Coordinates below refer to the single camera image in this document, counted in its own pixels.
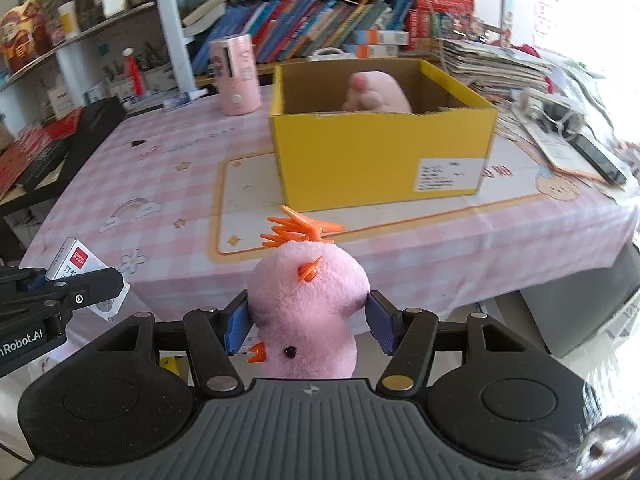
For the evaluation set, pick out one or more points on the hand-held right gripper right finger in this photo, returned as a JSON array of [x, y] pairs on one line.
[[382, 325]]

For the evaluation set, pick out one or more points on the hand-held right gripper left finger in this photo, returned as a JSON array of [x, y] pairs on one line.
[[237, 327]]

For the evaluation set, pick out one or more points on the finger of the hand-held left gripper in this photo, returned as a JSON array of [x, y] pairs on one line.
[[95, 287], [22, 280]]

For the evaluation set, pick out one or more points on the white red staple box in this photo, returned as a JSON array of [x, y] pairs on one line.
[[75, 257]]

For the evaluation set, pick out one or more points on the pink plush chick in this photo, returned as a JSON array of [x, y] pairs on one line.
[[300, 300]]

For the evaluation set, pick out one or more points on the yellow cardboard box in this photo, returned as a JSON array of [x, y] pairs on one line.
[[375, 160]]

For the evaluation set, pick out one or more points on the pink plush pig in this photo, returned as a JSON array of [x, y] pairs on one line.
[[380, 90]]

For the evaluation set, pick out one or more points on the long black box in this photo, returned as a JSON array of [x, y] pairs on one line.
[[42, 162]]

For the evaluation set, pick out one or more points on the orange bordered desk mat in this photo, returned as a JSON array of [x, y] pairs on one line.
[[250, 200]]

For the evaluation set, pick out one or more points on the red plastic packets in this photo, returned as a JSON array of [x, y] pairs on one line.
[[25, 150]]

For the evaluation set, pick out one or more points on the white paper bag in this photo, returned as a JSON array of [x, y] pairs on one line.
[[60, 102]]

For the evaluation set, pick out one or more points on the grey chair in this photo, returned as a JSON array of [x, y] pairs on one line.
[[575, 310]]

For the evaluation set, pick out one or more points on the red tassel knot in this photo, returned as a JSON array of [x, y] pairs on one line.
[[132, 72]]

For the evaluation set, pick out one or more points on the white pen holder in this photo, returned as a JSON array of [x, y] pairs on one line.
[[157, 77]]

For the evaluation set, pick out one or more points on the pink cylinder with stickers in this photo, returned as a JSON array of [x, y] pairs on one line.
[[235, 85]]

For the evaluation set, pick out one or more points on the printed paper figure decoration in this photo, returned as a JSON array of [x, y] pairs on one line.
[[22, 35]]

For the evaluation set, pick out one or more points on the white bottle yellow label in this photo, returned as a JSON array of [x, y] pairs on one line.
[[68, 20]]

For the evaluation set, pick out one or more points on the white bookshelf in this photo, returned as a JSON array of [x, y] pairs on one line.
[[172, 35]]

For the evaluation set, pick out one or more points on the black smartphone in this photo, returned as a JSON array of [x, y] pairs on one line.
[[597, 157]]

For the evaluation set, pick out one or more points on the orange white carton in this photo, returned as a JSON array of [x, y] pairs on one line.
[[372, 51], [380, 37]]

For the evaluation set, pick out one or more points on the stack of magazines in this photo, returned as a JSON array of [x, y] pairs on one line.
[[495, 67]]

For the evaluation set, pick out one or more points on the row of colourful books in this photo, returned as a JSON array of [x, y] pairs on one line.
[[300, 30]]

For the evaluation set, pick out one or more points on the red boxed book set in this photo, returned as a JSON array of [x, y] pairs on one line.
[[440, 12]]

